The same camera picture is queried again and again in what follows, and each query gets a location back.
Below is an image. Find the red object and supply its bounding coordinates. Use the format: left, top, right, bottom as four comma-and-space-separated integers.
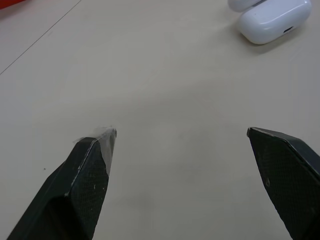
0, 0, 26, 10

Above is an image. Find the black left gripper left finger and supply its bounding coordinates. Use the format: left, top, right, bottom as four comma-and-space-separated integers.
5, 127, 118, 240

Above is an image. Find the white earbuds charging case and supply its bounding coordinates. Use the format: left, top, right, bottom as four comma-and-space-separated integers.
227, 0, 313, 46

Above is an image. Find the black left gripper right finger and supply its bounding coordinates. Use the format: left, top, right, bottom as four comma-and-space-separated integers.
246, 126, 320, 240

